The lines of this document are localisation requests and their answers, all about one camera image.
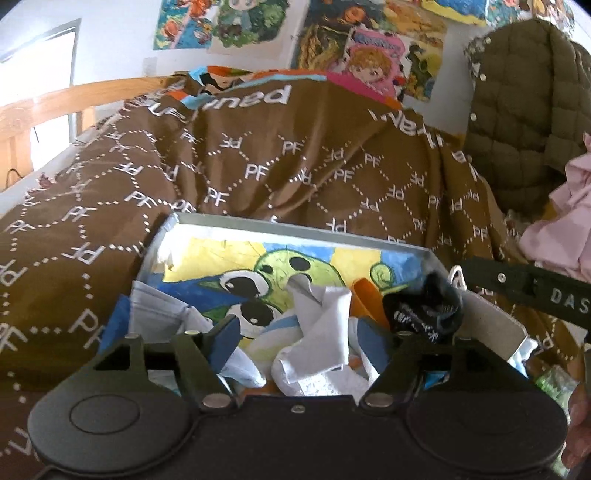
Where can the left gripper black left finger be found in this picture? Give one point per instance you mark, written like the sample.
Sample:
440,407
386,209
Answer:
195,359

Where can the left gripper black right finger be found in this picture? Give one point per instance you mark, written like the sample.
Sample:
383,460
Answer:
405,359

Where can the black sock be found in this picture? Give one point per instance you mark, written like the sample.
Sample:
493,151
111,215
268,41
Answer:
432,308

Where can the orange cloth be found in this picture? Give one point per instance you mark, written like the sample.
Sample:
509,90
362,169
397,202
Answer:
367,302

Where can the white paper towel cloth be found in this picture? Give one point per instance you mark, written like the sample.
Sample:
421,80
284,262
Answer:
317,365

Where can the right hand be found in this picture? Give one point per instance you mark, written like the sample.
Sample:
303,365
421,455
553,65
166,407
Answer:
578,441

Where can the pink crumpled garment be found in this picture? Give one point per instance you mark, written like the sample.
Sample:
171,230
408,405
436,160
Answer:
562,244

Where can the blue white cartoon cloth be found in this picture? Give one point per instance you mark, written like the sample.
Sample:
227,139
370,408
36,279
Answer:
158,316

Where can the green dotted cloth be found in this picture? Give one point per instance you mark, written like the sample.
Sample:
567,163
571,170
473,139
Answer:
560,386

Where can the grey tray with cartoon picture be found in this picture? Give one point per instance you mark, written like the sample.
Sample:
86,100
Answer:
224,265

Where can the olive quilted jacket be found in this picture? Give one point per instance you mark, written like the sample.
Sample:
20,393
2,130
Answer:
530,111

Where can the brown patterned blanket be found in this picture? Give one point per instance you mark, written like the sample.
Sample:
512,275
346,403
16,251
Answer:
289,149

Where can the blue sea yellow sand poster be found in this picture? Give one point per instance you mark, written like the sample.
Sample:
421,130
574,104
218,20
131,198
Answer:
470,12

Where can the pink magazine poster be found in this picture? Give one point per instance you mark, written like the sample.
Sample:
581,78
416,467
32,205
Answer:
379,60

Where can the anime girl poster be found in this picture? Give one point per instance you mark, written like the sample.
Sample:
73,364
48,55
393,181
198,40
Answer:
184,24

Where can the blond boy poster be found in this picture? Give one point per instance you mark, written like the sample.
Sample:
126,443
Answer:
257,29

